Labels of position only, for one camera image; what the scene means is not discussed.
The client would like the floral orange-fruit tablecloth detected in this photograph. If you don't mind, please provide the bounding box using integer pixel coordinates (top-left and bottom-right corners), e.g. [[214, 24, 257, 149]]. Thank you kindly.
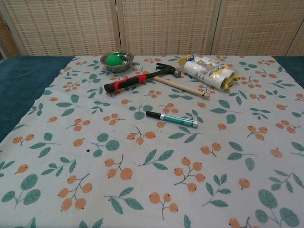
[[0, 55, 304, 228]]

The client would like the black marker cap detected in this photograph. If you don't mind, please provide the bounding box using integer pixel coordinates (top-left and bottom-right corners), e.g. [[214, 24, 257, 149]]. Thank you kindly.
[[145, 110, 161, 119]]

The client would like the woven folding screen panel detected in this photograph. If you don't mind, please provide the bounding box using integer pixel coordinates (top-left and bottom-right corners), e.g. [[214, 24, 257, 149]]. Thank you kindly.
[[116, 0, 225, 57], [287, 30, 304, 57], [210, 0, 304, 57], [0, 16, 12, 59], [0, 0, 123, 57]]

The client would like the black and red claw hammer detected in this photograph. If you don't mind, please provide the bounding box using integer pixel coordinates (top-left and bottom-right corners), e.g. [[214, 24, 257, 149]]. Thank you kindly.
[[104, 62, 182, 95]]

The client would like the stainless steel bowl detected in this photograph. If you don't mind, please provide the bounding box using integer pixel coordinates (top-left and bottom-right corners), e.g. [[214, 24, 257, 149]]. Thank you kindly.
[[99, 51, 135, 72]]

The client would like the wooden drumstick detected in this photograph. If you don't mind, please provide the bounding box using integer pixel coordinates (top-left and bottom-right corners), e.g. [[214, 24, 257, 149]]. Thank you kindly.
[[152, 76, 211, 99]]

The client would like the small pen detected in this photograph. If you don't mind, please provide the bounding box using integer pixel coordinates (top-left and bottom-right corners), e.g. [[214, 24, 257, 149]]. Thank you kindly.
[[159, 113, 199, 129]]

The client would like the white and yellow snack package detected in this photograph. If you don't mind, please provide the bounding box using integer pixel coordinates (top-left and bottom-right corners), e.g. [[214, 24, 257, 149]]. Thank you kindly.
[[178, 54, 242, 92]]

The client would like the green ball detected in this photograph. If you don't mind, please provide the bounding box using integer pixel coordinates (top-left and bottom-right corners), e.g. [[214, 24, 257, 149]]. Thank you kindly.
[[105, 55, 123, 67]]

